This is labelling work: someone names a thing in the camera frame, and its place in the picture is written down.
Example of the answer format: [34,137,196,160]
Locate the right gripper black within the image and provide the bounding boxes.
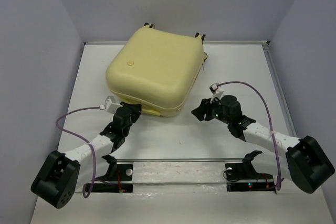
[191,94,231,125]

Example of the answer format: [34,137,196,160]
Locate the yellow hard-shell suitcase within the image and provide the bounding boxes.
[105,23,207,117]

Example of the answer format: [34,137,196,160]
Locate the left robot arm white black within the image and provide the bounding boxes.
[30,99,142,209]

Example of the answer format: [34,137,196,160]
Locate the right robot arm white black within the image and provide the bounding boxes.
[192,95,335,194]

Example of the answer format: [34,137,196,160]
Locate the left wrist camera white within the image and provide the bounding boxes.
[104,95,122,114]

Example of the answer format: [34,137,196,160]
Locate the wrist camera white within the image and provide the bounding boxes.
[209,83,224,103]
[104,95,122,114]

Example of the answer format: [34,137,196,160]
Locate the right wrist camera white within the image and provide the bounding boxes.
[209,83,224,103]

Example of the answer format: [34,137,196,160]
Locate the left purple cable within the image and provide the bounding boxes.
[55,105,108,198]

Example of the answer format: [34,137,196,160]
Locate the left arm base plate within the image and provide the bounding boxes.
[91,163,133,194]

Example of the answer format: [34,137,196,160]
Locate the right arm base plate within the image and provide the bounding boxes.
[223,163,276,192]

